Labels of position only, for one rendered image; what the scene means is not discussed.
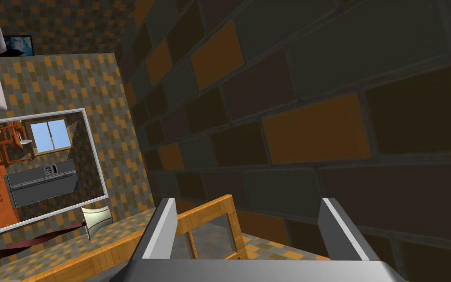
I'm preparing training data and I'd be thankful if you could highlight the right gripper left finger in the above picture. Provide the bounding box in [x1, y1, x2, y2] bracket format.
[131, 197, 178, 260]

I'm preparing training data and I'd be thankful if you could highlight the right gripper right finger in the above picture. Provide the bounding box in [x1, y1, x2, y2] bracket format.
[317, 198, 381, 261]

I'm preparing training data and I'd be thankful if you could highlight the grey refrigerator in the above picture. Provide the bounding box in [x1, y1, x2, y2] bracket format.
[4, 158, 80, 209]

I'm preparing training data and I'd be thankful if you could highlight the light wooden frame furniture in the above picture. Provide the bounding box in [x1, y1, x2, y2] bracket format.
[21, 194, 249, 282]

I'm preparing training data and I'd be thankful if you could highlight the window with wooden frame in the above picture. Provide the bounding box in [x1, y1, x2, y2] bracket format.
[24, 117, 74, 157]

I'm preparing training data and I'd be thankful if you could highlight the dark blue wall picture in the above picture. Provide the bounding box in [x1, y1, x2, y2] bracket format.
[3, 35, 35, 58]

